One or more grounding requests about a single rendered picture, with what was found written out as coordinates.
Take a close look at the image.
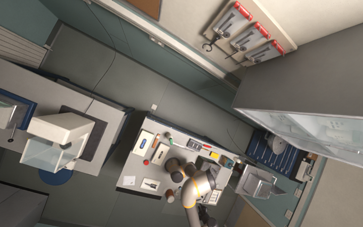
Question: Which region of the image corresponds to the black cable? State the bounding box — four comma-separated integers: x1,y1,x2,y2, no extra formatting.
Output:
91,15,117,93

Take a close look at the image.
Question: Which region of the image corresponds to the white balance with glass enclosure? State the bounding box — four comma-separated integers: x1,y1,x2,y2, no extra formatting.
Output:
19,112,96,175

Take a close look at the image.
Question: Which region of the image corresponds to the grey round disc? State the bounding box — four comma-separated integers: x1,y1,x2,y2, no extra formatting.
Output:
267,133,288,155

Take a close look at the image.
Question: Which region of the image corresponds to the blue round stool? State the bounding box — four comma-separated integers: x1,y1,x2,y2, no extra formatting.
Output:
38,167,75,186

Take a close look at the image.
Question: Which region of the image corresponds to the grey low cabinet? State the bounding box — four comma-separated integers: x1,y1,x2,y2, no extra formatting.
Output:
0,181,49,227

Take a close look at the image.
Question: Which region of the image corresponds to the brown cork panel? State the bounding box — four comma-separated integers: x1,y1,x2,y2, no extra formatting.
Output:
234,201,268,227

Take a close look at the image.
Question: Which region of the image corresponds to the blue tool mat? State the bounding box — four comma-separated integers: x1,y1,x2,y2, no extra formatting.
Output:
245,129,300,178

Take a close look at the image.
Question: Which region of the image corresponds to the grey cabinet with glass front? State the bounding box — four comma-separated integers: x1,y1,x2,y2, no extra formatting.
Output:
231,15,363,175

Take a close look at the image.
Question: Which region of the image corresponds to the white radiator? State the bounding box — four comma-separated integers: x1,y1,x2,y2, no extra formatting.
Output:
0,18,48,69

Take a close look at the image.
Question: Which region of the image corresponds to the grey tray with dark cells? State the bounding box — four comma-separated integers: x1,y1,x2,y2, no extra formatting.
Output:
186,138,203,152

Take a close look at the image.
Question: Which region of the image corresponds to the white tray with dark lines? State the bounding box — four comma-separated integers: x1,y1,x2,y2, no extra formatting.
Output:
207,189,223,206

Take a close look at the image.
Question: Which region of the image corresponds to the grey holder with red bar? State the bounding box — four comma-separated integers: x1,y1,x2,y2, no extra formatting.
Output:
212,1,254,39
244,39,286,65
229,21,272,52

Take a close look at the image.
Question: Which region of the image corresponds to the white small device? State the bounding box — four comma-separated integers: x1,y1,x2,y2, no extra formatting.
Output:
294,160,315,183

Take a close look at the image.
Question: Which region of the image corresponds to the metal rod with black knob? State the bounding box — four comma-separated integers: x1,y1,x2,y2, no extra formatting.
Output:
7,122,18,143

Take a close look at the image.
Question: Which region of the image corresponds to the brown jar with white lid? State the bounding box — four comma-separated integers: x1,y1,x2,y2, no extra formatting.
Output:
164,188,175,204

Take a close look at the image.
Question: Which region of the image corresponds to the black hook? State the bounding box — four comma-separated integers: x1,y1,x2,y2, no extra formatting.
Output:
201,35,222,51

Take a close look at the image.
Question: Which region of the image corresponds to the dark grey mat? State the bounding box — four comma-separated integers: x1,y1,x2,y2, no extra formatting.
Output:
58,104,108,162

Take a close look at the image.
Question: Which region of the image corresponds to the teal and brown box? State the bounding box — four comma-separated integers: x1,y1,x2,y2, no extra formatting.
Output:
218,154,234,170

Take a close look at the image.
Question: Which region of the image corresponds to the white box with dark oval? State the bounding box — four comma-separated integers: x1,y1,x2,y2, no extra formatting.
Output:
151,142,171,166

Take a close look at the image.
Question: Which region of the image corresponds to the white card with dark tool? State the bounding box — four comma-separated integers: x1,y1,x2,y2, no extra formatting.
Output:
140,178,162,192

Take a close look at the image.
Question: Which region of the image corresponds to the metal hopper box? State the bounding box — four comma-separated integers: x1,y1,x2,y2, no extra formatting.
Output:
234,163,288,200

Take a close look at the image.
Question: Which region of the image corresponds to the cork notice board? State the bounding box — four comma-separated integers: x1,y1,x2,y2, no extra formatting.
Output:
124,0,163,22

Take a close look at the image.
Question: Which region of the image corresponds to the white box with blue oval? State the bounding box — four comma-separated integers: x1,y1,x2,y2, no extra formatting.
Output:
132,129,155,157

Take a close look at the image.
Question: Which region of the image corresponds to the white paper sheet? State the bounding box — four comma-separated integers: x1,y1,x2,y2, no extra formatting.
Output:
122,175,136,187

